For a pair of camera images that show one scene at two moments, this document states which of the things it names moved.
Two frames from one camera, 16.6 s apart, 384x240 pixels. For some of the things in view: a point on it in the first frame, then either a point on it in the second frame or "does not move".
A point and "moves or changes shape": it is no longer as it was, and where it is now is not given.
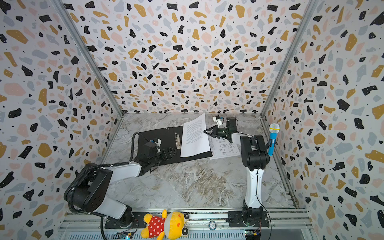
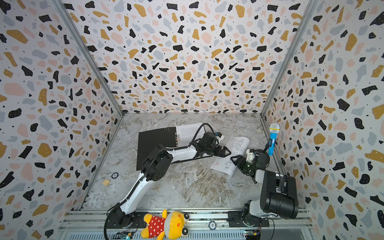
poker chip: (212, 225) does not move
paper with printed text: (194, 139) moves or changes shape
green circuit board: (125, 235) does not move
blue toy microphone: (274, 129) does not move
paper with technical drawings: (221, 148) moves or changes shape
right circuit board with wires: (253, 234) does not move
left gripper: (163, 151) -> (217, 149)
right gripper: (217, 131) -> (244, 162)
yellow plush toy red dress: (172, 225) does not move
